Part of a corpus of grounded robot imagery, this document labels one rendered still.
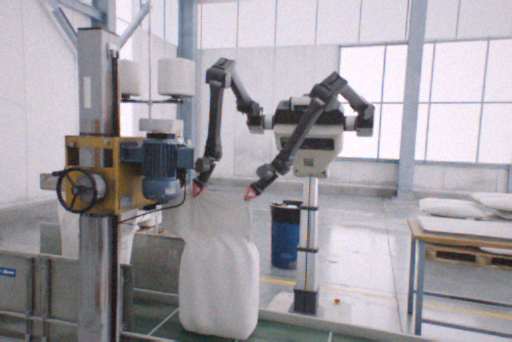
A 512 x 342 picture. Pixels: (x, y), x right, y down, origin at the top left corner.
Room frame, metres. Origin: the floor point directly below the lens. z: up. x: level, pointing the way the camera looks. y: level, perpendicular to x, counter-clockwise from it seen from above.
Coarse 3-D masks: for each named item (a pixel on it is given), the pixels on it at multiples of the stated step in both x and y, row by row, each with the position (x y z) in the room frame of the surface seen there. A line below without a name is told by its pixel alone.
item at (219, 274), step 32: (192, 192) 1.98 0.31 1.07; (192, 224) 1.98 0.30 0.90; (224, 224) 1.91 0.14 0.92; (192, 256) 1.89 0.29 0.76; (224, 256) 1.85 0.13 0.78; (256, 256) 1.90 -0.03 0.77; (192, 288) 1.88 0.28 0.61; (224, 288) 1.84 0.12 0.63; (256, 288) 1.86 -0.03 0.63; (192, 320) 1.89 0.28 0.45; (224, 320) 1.84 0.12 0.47; (256, 320) 1.88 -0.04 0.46
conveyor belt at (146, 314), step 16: (144, 304) 2.20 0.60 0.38; (160, 304) 2.20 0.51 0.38; (176, 304) 2.20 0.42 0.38; (144, 320) 2.01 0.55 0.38; (160, 320) 2.01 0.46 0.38; (176, 320) 2.02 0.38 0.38; (160, 336) 1.85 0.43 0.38; (176, 336) 1.85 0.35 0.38; (192, 336) 1.86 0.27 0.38; (208, 336) 1.86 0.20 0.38; (256, 336) 1.87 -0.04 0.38; (272, 336) 1.88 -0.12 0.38; (288, 336) 1.89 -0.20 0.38; (304, 336) 1.89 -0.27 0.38; (320, 336) 1.90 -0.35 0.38; (336, 336) 1.91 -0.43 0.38; (352, 336) 1.91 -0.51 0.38
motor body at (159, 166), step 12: (144, 144) 1.61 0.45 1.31; (156, 144) 1.59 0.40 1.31; (168, 144) 1.60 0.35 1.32; (144, 156) 1.60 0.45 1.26; (156, 156) 1.58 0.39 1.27; (168, 156) 1.60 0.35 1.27; (144, 168) 1.60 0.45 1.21; (156, 168) 1.58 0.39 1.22; (168, 168) 1.60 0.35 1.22; (144, 180) 1.60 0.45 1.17; (156, 180) 1.59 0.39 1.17; (168, 180) 1.61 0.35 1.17; (144, 192) 1.60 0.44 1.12; (156, 192) 1.58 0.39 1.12; (168, 192) 1.59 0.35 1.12
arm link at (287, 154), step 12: (312, 96) 1.70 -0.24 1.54; (312, 108) 1.69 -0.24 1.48; (324, 108) 1.65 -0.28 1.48; (300, 120) 1.73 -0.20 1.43; (312, 120) 1.71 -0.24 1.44; (300, 132) 1.73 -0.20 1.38; (288, 144) 1.77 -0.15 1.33; (300, 144) 1.78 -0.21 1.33; (276, 156) 1.82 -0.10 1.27; (288, 156) 1.78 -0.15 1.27
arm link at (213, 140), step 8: (208, 80) 1.81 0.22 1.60; (224, 80) 1.77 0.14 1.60; (216, 88) 1.79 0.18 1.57; (224, 88) 1.78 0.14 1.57; (216, 96) 1.81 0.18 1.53; (216, 104) 1.82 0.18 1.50; (216, 112) 1.84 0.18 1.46; (208, 120) 1.87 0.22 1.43; (216, 120) 1.85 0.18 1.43; (208, 128) 1.88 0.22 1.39; (216, 128) 1.87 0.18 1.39; (208, 136) 1.90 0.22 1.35; (216, 136) 1.89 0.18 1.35; (208, 144) 1.91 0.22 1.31; (216, 144) 1.89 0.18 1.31; (208, 152) 1.92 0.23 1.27; (216, 152) 1.91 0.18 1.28
